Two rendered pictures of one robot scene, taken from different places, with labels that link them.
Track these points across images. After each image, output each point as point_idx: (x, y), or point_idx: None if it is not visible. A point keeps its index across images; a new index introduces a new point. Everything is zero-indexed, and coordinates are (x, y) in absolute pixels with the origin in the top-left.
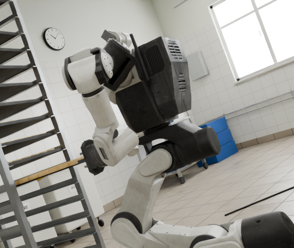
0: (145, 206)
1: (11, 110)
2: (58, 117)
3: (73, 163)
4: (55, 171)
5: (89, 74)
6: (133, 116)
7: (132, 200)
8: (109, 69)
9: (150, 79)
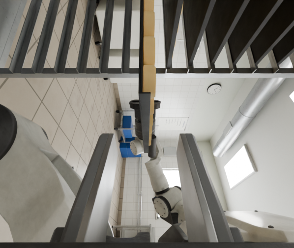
0: None
1: (238, 21)
2: (203, 77)
3: (146, 77)
4: (141, 20)
5: None
6: None
7: (24, 173)
8: None
9: None
